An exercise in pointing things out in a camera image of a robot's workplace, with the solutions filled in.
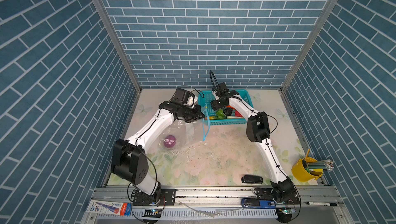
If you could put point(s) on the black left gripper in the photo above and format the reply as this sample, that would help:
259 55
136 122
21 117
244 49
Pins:
197 111

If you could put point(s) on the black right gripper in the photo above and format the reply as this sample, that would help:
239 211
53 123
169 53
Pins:
214 106

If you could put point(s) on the teal plastic basket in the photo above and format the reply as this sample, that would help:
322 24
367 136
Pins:
244 95

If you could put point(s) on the clear zip top bag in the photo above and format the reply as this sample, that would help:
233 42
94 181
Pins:
187 134

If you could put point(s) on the purple onion toy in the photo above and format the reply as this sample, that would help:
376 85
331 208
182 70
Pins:
170 141

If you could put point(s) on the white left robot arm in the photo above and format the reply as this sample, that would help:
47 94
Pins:
129 159

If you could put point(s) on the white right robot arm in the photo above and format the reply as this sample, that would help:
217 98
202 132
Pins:
258 132

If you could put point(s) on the black avocado toy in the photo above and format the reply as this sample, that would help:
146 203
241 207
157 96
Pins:
229 111

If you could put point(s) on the green leafy vegetable toy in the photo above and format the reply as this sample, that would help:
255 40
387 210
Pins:
220 114

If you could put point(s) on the black stapler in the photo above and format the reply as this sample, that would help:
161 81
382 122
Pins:
252 179

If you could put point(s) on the blue black device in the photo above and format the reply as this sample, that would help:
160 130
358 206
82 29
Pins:
253 203

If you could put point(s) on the yellow pencil cup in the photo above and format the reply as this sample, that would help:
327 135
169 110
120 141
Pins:
303 175

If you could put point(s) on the red blue printed box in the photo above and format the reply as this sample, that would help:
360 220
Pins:
112 208

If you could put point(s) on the bundle of pencils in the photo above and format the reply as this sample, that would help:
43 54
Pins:
320 166

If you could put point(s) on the black marker pen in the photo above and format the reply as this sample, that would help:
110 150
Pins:
312 203

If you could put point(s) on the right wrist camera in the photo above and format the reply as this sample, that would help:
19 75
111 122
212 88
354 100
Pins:
221 89

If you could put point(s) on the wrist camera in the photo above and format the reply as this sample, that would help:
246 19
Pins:
184 97
221 89

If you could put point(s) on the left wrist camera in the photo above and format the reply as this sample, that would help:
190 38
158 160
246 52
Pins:
184 97

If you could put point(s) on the aluminium rail base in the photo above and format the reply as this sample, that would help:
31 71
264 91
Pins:
221 205

